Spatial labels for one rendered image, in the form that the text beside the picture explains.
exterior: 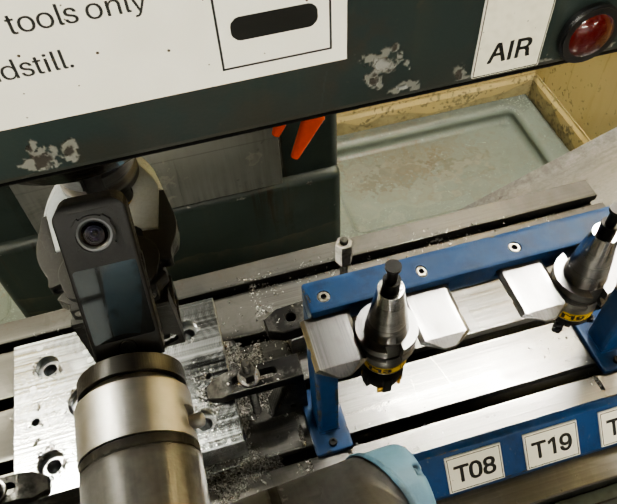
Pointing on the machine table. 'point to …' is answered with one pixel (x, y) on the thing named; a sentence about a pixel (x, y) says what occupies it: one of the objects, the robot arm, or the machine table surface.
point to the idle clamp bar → (276, 328)
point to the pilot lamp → (591, 35)
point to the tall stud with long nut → (343, 253)
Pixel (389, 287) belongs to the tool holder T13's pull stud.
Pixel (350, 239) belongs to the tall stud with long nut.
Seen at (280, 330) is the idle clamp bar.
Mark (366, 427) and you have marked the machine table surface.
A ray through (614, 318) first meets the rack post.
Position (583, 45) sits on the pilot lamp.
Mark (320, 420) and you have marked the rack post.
